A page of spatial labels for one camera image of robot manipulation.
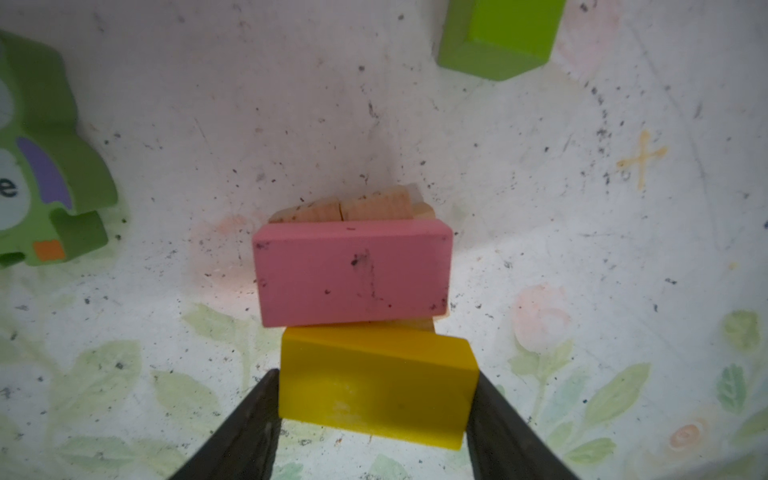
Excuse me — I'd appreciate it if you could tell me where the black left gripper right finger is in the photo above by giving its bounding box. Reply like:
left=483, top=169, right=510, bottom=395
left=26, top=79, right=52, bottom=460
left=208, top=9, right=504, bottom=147
left=466, top=374, right=577, bottom=480

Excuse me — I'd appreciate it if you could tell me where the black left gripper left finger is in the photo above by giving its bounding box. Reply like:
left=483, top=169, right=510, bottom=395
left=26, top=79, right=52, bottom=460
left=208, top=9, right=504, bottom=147
left=170, top=369, right=282, bottom=480

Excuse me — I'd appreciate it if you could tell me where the yellow long wood block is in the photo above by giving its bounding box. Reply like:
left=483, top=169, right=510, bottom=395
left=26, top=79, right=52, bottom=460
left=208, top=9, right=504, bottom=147
left=279, top=325, right=479, bottom=450

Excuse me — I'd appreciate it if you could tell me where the pink wood block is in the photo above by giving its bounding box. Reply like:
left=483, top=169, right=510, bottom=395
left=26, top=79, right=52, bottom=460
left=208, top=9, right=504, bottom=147
left=252, top=219, right=454, bottom=327

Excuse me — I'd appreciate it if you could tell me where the natural wood block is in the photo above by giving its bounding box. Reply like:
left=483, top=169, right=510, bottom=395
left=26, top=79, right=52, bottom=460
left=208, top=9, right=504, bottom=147
left=340, top=185, right=436, bottom=221
left=268, top=197, right=343, bottom=223

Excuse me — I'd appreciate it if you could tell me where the green wood block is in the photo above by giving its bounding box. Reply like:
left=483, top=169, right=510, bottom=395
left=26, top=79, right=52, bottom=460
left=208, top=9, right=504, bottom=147
left=437, top=0, right=565, bottom=81

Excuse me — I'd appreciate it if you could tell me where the green owl number toy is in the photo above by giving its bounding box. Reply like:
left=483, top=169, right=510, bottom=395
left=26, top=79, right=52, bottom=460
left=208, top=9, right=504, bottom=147
left=1, top=32, right=118, bottom=268

